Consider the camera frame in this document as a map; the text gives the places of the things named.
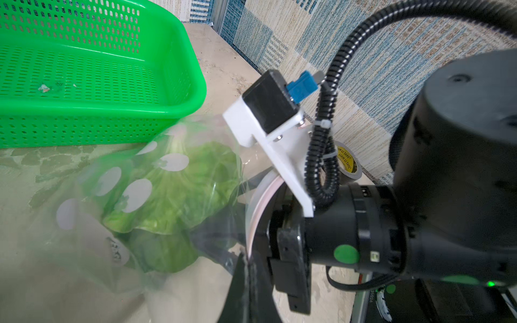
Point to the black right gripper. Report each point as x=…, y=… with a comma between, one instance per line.
x=289, y=262

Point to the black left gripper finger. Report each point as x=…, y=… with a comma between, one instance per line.
x=250, y=297

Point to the polka dot zip-top bag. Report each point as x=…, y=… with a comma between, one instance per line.
x=68, y=229

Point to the chinese cabbage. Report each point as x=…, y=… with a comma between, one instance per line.
x=169, y=192

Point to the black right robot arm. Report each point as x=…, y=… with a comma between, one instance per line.
x=450, y=214

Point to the black tape roll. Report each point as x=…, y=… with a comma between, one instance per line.
x=349, y=166

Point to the green plastic perforated basket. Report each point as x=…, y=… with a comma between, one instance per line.
x=93, y=72

